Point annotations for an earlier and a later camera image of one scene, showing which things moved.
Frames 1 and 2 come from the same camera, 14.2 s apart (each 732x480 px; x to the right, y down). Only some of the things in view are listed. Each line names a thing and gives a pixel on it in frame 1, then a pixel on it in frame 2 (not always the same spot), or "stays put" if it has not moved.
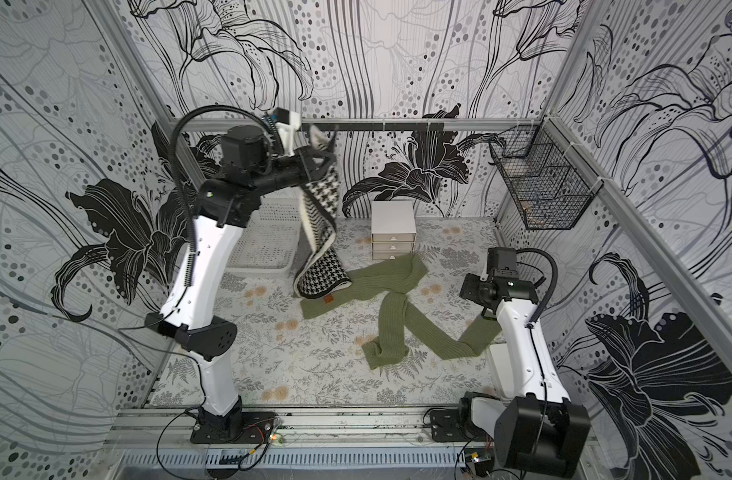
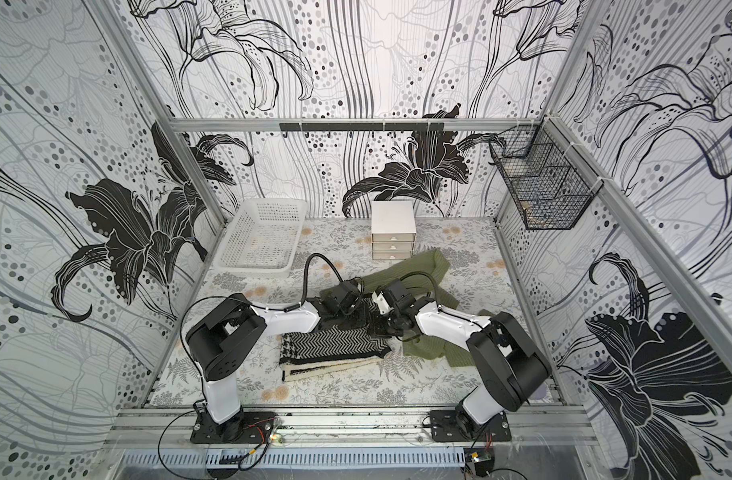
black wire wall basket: [549, 180] stays put
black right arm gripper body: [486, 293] to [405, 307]
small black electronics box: [482, 458] stays put
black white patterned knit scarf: [321, 267] to [352, 341]
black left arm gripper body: [286, 168] to [342, 311]
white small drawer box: [393, 229] stays put
